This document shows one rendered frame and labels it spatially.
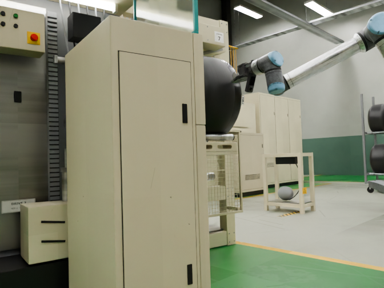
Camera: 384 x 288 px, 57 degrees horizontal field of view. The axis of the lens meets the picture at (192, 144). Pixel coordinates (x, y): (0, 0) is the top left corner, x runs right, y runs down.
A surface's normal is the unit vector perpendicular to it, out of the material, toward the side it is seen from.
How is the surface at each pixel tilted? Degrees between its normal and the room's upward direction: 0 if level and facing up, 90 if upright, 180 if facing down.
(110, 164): 90
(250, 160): 90
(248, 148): 90
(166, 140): 90
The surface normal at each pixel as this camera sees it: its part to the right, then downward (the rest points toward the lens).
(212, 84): -0.14, -0.15
